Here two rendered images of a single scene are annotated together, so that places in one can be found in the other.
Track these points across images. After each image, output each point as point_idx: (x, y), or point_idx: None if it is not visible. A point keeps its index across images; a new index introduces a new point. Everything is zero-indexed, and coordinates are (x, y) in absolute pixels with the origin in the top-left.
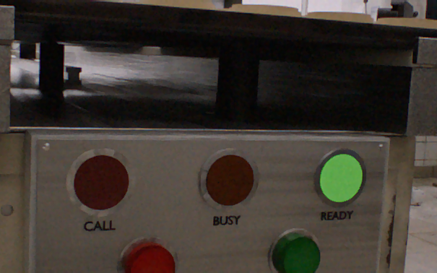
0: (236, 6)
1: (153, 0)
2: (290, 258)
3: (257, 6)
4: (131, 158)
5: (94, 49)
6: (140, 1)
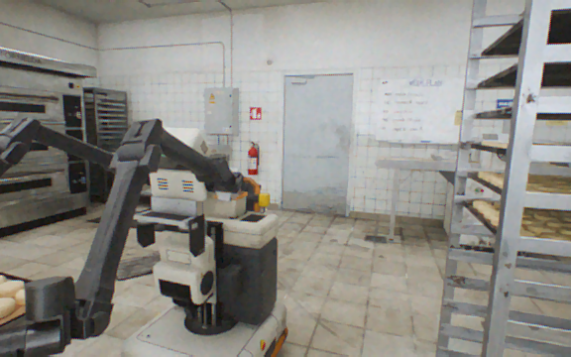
0: None
1: (4, 280)
2: None
3: None
4: None
5: None
6: None
